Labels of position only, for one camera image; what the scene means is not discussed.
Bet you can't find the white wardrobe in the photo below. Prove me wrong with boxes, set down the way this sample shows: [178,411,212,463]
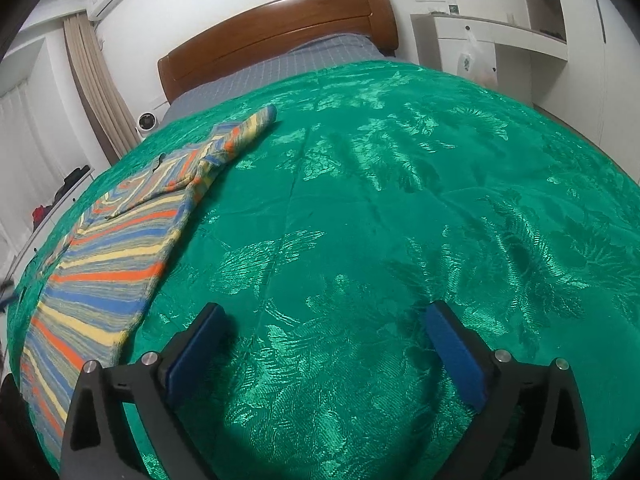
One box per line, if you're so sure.
[565,0,640,161]

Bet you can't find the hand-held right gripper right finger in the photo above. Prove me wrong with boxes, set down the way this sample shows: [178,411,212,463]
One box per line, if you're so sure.
[425,301,593,480]

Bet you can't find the long black item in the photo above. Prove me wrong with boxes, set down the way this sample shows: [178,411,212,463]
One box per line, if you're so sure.
[52,166,93,203]

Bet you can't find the green satin blanket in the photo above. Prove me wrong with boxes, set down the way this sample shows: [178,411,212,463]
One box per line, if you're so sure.
[0,60,640,480]

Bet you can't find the white desk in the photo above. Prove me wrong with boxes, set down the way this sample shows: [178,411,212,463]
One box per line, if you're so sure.
[410,12,571,106]

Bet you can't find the grey checked bed sheet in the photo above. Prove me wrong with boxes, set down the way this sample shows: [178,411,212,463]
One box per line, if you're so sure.
[160,32,396,126]

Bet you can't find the white round fan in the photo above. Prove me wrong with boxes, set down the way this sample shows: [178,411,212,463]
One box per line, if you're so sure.
[135,110,164,137]

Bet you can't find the brown wooden headboard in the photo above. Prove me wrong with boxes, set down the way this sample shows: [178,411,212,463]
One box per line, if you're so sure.
[157,0,399,106]

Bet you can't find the striped knit shirt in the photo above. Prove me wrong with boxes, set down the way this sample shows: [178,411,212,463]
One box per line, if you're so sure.
[20,106,279,453]

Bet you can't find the beige curtain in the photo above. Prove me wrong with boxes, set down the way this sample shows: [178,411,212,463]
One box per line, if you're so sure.
[62,10,138,163]

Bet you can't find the white plastic bag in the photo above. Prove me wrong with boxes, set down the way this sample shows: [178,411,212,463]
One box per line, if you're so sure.
[457,30,501,86]

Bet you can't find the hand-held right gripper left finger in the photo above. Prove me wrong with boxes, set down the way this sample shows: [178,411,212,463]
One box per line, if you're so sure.
[60,302,231,480]

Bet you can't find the white drawer cabinet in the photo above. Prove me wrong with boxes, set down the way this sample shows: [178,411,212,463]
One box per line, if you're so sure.
[0,165,96,286]

